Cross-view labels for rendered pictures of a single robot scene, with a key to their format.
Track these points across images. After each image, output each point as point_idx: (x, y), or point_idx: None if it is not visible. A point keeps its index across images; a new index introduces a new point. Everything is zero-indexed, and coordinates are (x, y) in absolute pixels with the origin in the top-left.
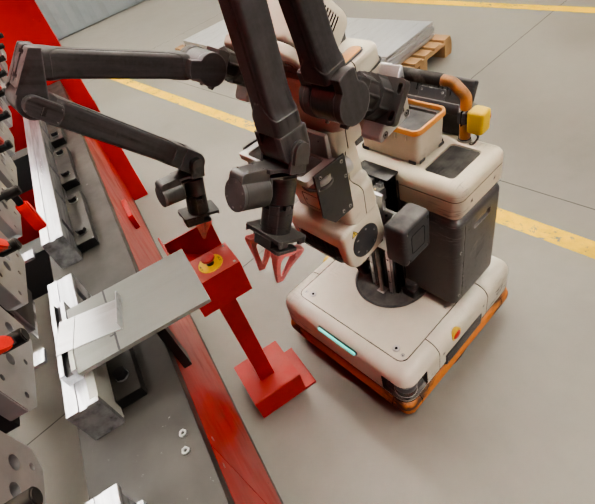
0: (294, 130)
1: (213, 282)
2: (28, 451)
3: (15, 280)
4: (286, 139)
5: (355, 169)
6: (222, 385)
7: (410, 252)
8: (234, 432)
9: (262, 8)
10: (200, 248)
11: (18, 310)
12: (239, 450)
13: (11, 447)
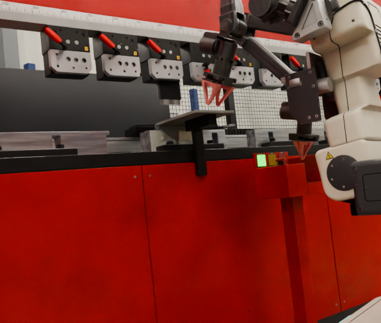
0: (226, 13)
1: (267, 172)
2: (90, 66)
3: (161, 70)
4: (222, 16)
5: (356, 103)
6: (280, 321)
7: (361, 195)
8: (203, 268)
9: None
10: (307, 175)
11: (161, 88)
12: (182, 254)
13: (88, 59)
